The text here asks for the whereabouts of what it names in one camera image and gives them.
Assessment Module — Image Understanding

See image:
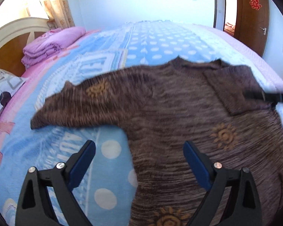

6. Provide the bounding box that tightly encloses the brown knitted sun-pattern sweater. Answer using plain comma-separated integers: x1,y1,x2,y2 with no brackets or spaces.
31,57,283,225

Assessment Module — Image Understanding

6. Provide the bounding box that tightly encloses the brown wooden door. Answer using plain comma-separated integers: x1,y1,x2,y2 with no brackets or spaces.
234,0,269,57

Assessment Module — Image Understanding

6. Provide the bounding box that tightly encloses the pink patterned bed sheet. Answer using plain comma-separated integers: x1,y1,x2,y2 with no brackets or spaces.
203,26,283,90

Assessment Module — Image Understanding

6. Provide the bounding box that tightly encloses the red paper door decoration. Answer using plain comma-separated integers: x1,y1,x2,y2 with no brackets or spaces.
249,0,262,10

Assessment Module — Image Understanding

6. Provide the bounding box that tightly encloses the blue polka dot blanket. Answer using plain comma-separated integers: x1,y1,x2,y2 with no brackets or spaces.
0,21,252,225

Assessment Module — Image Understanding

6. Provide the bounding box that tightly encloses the white patterned pillow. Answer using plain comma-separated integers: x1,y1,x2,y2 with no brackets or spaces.
0,71,27,113

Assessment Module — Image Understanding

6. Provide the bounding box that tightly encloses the folded purple quilt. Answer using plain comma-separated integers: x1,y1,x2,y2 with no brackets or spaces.
21,27,86,69

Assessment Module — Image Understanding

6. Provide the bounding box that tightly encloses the cream and wood headboard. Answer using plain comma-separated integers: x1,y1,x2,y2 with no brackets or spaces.
0,17,49,76

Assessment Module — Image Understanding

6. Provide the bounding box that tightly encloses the beige patterned curtain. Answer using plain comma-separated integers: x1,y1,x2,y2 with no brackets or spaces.
40,0,75,29

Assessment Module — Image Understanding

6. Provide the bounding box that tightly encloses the silver door handle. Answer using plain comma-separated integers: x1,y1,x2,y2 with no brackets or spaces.
261,27,267,35

